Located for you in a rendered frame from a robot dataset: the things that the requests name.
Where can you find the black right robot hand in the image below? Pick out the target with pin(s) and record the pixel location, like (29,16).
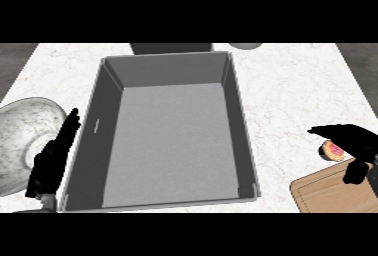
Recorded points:
(354,143)

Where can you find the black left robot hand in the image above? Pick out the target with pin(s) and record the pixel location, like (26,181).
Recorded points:
(52,160)

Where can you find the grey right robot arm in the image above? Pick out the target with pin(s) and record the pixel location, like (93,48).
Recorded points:
(373,176)

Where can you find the wooden cutting board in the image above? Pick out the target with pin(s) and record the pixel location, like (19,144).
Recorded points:
(329,196)

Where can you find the grey open box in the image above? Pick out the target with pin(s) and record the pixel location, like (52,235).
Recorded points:
(171,140)

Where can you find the white marbled bowl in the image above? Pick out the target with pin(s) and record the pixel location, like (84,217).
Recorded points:
(22,133)

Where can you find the pale grey round object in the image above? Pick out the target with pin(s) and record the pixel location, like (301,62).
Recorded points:
(245,46)

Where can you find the dark grey rectangular object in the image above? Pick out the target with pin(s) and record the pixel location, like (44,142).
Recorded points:
(171,48)

